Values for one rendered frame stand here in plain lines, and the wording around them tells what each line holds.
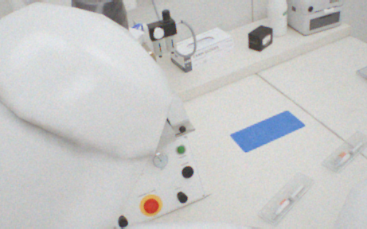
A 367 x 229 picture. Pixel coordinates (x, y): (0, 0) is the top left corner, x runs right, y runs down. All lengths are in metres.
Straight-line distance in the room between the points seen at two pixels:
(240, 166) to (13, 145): 1.00
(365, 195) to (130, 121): 0.26
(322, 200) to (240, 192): 0.22
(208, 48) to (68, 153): 1.34
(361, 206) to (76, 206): 0.27
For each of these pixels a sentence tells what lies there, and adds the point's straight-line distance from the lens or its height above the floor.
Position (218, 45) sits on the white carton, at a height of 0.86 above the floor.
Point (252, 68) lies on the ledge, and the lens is 1.49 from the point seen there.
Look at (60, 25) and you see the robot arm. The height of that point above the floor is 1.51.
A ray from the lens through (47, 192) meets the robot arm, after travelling 0.17.
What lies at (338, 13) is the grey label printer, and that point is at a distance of 1.73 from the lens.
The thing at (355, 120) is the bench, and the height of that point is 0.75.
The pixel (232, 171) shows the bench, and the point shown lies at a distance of 1.12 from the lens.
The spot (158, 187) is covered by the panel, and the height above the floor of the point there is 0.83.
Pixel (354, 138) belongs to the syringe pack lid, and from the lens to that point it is 1.22.
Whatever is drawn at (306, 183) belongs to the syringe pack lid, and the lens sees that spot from 1.07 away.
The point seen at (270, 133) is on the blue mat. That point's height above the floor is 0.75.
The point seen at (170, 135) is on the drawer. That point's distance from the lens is 0.94.
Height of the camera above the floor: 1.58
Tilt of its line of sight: 38 degrees down
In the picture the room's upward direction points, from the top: 10 degrees counter-clockwise
